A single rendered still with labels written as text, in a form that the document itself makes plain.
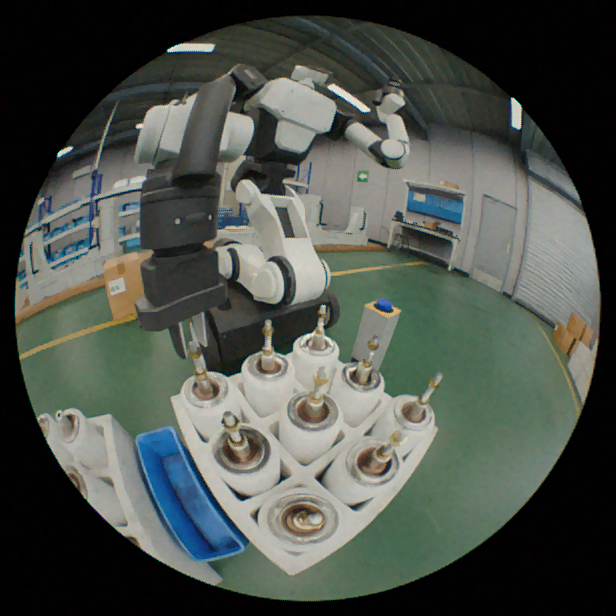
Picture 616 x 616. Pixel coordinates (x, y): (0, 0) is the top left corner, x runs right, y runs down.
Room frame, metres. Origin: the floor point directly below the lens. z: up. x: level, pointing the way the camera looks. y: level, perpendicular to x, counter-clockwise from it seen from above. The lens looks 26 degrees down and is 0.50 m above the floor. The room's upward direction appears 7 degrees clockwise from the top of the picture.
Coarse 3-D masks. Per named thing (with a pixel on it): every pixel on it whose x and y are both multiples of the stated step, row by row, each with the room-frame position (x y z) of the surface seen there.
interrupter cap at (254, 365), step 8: (248, 360) 0.26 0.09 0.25; (256, 360) 0.26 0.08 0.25; (280, 360) 0.27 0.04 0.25; (248, 368) 0.24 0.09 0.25; (256, 368) 0.24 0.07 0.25; (280, 368) 0.25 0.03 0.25; (288, 368) 0.25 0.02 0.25; (256, 376) 0.22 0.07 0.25; (264, 376) 0.23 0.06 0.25; (272, 376) 0.23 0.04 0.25; (280, 376) 0.23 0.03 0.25
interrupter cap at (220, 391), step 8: (192, 376) 0.19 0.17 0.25; (216, 376) 0.20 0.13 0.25; (192, 384) 0.17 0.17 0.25; (216, 384) 0.19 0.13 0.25; (224, 384) 0.19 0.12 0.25; (184, 392) 0.15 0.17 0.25; (192, 392) 0.16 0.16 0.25; (200, 392) 0.17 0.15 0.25; (216, 392) 0.17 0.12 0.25; (224, 392) 0.18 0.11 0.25; (192, 400) 0.14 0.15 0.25; (200, 400) 0.15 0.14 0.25; (208, 400) 0.15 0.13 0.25; (216, 400) 0.16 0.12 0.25
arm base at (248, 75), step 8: (240, 64) 0.42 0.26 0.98; (232, 72) 0.41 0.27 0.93; (240, 72) 0.42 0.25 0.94; (248, 72) 0.45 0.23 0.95; (256, 72) 0.47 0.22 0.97; (240, 80) 0.43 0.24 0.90; (248, 80) 0.45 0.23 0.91; (256, 80) 0.47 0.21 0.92; (264, 80) 0.49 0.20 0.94; (240, 88) 0.46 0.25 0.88; (248, 88) 0.46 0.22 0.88; (256, 88) 0.49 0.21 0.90; (240, 96) 0.49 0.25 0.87; (232, 104) 0.54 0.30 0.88
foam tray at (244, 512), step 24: (240, 384) 0.27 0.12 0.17; (240, 408) 0.21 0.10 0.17; (384, 408) 0.23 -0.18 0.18; (192, 432) 0.12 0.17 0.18; (360, 432) 0.18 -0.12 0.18; (432, 432) 0.16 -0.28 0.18; (288, 456) 0.12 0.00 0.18; (336, 456) 0.13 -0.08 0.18; (408, 456) 0.12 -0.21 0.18; (216, 480) 0.05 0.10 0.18; (288, 480) 0.08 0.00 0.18; (312, 480) 0.08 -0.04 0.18; (240, 504) 0.02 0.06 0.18; (360, 504) 0.04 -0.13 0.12; (384, 504) 0.03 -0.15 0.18; (240, 528) -0.03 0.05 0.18; (360, 528) -0.01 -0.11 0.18; (264, 552) -0.06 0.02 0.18; (288, 552) -0.06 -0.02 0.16; (312, 552) -0.05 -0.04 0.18
